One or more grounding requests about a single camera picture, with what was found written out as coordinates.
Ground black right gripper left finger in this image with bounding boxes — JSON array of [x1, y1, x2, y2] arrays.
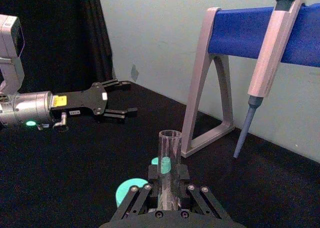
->
[[111, 164, 161, 221]]

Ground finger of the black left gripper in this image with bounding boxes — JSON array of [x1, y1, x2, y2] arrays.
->
[[96, 106, 139, 125], [99, 78, 132, 92]]

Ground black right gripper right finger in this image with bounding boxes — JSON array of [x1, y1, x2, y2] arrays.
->
[[177, 164, 231, 221]]

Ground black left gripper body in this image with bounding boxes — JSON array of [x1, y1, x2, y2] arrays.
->
[[49, 83, 109, 119]]

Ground clear plastic tube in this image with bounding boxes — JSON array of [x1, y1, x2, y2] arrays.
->
[[157, 129, 182, 212]]

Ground large teal round piece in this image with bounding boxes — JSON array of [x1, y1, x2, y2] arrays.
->
[[115, 177, 149, 209]]

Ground small teal round piece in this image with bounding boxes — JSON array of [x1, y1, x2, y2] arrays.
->
[[150, 157, 172, 175]]

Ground black table cloth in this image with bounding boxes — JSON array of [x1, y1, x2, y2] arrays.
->
[[0, 80, 320, 228]]

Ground black curtain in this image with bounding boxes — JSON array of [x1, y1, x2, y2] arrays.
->
[[0, 0, 116, 94]]

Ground grey stand with blue bar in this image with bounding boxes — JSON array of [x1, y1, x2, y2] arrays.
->
[[180, 2, 320, 159]]

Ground grey pipette with blue tip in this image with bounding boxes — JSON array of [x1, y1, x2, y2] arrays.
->
[[233, 0, 307, 159]]

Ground thin cable with silver plug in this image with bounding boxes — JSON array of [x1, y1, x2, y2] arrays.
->
[[36, 112, 69, 133]]

